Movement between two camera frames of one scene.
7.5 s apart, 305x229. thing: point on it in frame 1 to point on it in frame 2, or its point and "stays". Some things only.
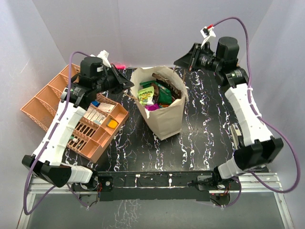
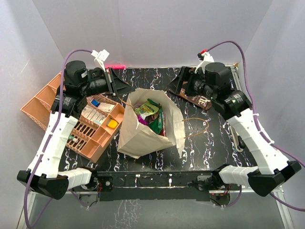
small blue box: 95,103 stays
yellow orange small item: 112,123 stays
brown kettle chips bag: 176,93 to 204,102
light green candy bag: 146,96 to 146,109
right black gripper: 189,60 to 184,76
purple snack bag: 152,107 to 141,120
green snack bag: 164,95 to 156,125
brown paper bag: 167,122 to 137,139
